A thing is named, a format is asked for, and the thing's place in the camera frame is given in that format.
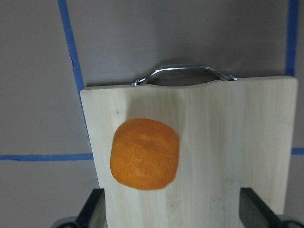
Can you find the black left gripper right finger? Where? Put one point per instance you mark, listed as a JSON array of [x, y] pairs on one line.
[[254, 213]]

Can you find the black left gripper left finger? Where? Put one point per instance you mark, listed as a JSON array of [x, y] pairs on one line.
[[91, 215]]

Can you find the orange fruit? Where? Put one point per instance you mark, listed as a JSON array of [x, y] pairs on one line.
[[144, 154]]

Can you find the wooden cutting board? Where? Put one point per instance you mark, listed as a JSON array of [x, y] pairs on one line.
[[233, 134]]

